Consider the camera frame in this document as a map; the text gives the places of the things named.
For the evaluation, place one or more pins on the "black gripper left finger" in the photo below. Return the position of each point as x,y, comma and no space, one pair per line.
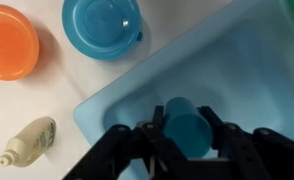
127,156

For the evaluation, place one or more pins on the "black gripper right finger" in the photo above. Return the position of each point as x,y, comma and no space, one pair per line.
260,156

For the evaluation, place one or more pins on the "blue plastic cup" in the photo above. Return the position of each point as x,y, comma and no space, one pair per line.
187,130

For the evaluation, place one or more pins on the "blue plastic plate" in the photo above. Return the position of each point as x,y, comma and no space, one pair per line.
102,28

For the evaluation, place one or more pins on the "orange plastic plate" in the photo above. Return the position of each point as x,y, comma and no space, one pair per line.
10,41

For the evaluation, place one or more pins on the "light blue toy sink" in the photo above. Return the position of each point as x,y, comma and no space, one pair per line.
240,73

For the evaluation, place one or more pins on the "cream toy bottle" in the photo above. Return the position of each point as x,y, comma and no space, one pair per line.
32,141

